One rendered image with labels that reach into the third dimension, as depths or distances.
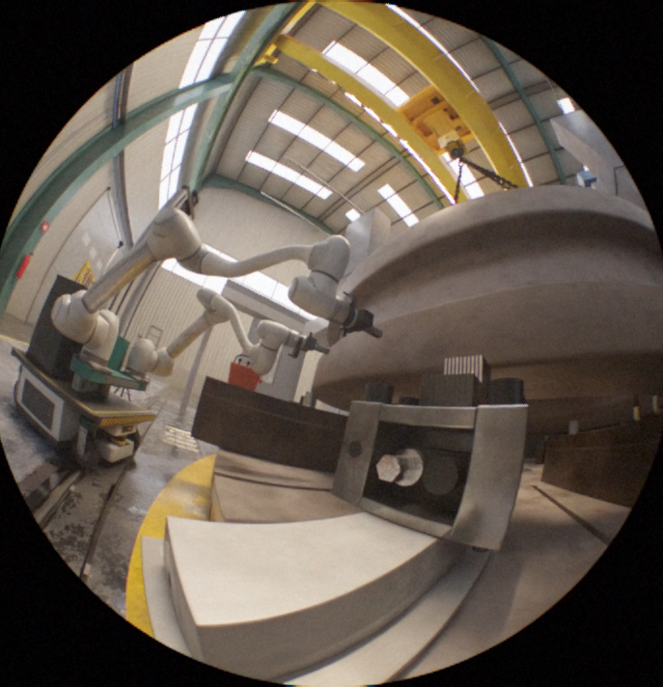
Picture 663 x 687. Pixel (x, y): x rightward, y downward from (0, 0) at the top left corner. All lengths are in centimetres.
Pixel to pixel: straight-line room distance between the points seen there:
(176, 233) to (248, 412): 98
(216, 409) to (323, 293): 93
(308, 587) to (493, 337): 77
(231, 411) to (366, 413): 100
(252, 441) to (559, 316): 150
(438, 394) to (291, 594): 43
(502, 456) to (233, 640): 35
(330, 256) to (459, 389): 54
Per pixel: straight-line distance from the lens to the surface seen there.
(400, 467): 42
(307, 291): 69
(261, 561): 26
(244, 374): 137
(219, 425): 137
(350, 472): 48
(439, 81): 1101
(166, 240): 88
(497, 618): 51
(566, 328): 83
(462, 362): 62
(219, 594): 21
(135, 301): 167
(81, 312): 109
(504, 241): 124
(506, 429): 36
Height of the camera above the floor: 62
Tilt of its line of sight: 19 degrees up
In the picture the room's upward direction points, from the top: 13 degrees clockwise
